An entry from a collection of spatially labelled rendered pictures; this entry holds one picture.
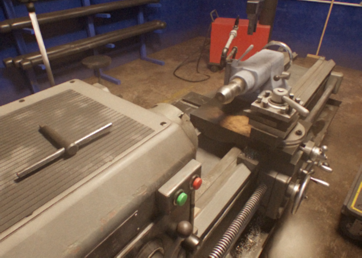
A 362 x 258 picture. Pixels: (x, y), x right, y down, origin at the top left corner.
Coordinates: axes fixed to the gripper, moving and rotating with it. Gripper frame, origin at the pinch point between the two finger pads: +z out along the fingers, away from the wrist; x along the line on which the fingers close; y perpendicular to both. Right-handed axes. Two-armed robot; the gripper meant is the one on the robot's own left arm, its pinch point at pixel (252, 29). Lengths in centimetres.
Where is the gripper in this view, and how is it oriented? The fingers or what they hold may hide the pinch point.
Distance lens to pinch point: 138.2
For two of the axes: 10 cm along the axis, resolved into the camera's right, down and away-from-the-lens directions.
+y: -8.8, -2.6, 4.0
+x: -4.8, 4.9, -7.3
